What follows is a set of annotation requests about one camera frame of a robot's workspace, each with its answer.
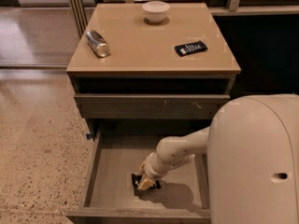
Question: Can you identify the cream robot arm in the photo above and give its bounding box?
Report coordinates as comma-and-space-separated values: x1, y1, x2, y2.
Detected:
137, 94, 299, 224

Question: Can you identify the open grey middle drawer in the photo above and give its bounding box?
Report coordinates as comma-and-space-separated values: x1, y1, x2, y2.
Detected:
66, 132, 211, 224

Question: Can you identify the closed grey top drawer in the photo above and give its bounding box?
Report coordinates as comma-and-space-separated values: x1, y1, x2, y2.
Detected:
74, 93, 230, 119

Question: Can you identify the brown drawer cabinet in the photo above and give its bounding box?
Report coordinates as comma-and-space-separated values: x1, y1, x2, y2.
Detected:
67, 3, 240, 134

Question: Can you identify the black blue rxbar wrapper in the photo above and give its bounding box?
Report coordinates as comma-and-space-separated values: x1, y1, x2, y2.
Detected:
174, 41, 208, 57

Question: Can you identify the silver metal can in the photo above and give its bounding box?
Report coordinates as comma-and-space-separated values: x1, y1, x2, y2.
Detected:
86, 30, 110, 58

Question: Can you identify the white ceramic bowl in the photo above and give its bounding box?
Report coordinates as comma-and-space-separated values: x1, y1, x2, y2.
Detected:
142, 1, 170, 23

